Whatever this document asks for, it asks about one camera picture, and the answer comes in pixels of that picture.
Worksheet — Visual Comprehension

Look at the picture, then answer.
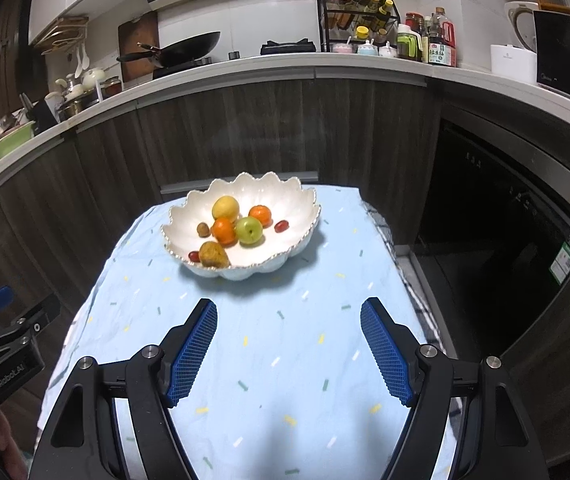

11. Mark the yellow cap jar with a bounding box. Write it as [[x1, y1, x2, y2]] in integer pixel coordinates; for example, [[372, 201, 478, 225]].
[[354, 25, 370, 41]]

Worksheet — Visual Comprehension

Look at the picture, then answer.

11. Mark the yellow brown mango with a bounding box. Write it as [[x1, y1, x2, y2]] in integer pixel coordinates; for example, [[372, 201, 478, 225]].
[[198, 242, 230, 269]]

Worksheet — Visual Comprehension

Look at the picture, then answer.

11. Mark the black spice rack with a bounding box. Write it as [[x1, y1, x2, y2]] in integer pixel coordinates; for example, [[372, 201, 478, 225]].
[[316, 0, 402, 52]]

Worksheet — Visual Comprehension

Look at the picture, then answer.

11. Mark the soy sauce bottle red label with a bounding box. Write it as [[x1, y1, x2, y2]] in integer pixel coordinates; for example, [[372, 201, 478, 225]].
[[428, 6, 457, 67]]

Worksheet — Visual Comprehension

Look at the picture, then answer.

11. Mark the white teapot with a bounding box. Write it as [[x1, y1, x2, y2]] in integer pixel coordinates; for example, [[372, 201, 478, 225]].
[[82, 68, 106, 102]]

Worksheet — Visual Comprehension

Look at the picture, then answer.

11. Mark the light blue patterned tablecloth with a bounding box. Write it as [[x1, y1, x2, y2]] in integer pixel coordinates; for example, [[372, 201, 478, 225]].
[[36, 184, 466, 480]]

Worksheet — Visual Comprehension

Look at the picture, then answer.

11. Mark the large orange tangerine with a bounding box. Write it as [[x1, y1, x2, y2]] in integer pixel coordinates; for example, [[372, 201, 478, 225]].
[[211, 217, 237, 246]]

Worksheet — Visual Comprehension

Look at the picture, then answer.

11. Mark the brown round kiwi potato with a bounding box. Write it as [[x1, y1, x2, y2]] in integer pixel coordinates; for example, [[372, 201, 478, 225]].
[[197, 222, 211, 237]]

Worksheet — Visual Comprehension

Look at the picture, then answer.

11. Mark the small orange tangerine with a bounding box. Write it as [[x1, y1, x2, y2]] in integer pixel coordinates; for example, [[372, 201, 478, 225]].
[[248, 205, 272, 228]]

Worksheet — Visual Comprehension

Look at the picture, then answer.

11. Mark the black wok pan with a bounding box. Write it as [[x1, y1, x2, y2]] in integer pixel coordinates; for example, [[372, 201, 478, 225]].
[[117, 32, 221, 68]]

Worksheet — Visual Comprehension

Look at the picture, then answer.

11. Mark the yellow lemon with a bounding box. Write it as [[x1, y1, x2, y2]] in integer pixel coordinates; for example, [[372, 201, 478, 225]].
[[211, 195, 239, 222]]

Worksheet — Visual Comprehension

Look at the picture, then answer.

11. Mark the white square container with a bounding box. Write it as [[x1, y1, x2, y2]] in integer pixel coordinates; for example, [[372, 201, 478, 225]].
[[490, 44, 538, 84]]

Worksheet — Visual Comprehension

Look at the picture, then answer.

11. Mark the brown wooden cutting board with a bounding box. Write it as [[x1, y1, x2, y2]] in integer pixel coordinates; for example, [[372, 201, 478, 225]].
[[118, 11, 159, 84]]

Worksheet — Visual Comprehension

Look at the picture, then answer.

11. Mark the white scalloped ceramic bowl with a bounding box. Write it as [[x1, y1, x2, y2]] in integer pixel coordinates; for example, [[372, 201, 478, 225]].
[[161, 172, 322, 282]]

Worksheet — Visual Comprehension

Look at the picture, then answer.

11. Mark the green lidded jar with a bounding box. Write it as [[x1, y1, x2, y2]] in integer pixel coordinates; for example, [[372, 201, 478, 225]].
[[396, 24, 420, 61]]

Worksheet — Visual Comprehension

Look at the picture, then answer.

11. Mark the black gas stove grate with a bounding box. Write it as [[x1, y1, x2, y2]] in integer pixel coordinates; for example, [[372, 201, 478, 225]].
[[260, 38, 316, 55]]

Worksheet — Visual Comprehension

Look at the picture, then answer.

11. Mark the small red grape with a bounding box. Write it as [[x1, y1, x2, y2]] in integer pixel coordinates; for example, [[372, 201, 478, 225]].
[[274, 220, 289, 233]]

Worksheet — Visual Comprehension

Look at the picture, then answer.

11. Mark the green apple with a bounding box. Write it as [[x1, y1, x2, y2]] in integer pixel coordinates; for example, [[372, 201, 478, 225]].
[[235, 217, 263, 246]]

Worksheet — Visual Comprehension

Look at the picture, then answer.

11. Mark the green pot with lid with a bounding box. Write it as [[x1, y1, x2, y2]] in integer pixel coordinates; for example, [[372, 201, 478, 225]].
[[0, 122, 35, 160]]

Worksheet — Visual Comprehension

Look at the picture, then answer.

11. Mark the person left hand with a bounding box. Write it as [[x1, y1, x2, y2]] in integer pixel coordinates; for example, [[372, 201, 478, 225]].
[[0, 410, 28, 480]]

